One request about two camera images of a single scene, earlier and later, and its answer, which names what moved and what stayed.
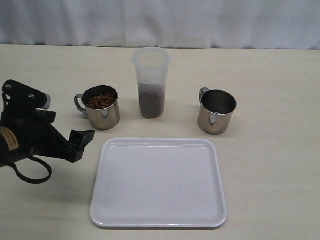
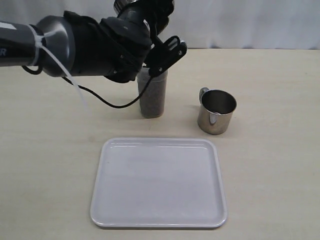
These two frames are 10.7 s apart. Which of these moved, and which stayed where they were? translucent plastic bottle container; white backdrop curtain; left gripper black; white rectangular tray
Moved: left gripper black
Stayed: white rectangular tray; translucent plastic bottle container; white backdrop curtain
